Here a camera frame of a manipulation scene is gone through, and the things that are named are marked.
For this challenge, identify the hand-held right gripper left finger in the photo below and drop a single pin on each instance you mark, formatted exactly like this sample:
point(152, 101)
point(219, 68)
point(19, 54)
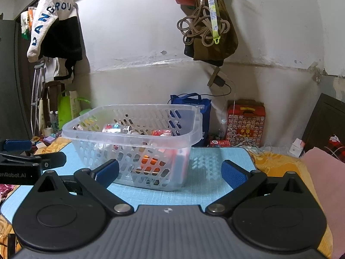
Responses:
point(107, 172)

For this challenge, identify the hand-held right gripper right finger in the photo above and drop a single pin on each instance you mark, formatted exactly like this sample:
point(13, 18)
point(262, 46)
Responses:
point(234, 175)

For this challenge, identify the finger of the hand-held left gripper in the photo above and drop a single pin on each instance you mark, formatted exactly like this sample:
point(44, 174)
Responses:
point(51, 159)
point(17, 145)

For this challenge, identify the clear plastic basket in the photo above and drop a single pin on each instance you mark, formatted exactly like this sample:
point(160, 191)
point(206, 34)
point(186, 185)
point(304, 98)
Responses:
point(80, 132)

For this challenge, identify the orange bottle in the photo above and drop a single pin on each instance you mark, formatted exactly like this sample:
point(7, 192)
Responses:
point(151, 163)

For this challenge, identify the red foil candy ball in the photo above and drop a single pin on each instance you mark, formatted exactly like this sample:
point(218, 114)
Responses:
point(116, 128)

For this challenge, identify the red plastic box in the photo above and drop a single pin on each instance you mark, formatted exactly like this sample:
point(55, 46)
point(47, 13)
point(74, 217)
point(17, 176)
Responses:
point(161, 133)

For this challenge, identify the small purple box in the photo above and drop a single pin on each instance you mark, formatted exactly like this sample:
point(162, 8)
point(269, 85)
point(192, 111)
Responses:
point(50, 140)

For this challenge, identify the floral blanket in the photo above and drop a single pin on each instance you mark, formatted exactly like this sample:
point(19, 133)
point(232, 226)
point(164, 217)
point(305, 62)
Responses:
point(5, 190)

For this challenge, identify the small red packet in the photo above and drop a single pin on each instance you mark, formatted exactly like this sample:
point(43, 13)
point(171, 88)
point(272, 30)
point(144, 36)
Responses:
point(219, 143)

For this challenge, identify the clear water bottle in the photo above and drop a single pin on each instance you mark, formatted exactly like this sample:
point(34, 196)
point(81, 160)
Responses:
point(55, 120)
point(51, 120)

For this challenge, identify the white tote bag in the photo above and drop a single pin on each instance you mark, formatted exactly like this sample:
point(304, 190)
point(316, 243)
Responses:
point(42, 113)

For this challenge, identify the orange blanket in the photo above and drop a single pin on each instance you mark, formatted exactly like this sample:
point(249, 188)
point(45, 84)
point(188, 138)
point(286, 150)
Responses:
point(283, 162)

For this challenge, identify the green shopping bag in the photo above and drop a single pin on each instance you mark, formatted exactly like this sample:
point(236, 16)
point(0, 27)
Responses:
point(64, 110)

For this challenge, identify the red printed gift box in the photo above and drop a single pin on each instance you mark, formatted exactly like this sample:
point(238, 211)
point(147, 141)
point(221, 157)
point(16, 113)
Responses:
point(245, 118)

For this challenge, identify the metal crutch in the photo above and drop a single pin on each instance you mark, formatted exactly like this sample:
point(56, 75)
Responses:
point(37, 81)

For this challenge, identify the small white box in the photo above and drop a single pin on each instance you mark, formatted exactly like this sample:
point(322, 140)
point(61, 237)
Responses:
point(296, 147)

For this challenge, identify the dark blue bag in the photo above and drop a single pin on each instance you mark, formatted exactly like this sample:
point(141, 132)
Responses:
point(199, 113)

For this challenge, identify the pink cloth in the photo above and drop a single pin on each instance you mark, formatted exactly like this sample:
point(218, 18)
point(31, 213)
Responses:
point(323, 194)

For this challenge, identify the black power adapter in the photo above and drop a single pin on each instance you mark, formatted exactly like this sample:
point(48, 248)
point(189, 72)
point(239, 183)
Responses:
point(219, 81)

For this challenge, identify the wooden block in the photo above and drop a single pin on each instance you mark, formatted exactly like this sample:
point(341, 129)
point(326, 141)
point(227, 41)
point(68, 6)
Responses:
point(211, 77)

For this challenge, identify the red plaid cloth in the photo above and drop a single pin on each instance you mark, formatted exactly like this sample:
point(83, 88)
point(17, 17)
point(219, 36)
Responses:
point(337, 145)

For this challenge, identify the white and black hoodie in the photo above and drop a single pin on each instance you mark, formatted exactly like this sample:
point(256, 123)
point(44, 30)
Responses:
point(62, 37)

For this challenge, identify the hanging plastic bags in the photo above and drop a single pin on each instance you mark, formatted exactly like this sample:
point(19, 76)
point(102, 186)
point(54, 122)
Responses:
point(27, 24)

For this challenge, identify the brown hanging bag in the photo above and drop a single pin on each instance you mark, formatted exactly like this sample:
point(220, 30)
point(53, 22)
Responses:
point(215, 51)

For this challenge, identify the dark wooden frame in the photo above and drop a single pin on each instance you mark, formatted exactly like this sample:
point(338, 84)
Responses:
point(54, 85)

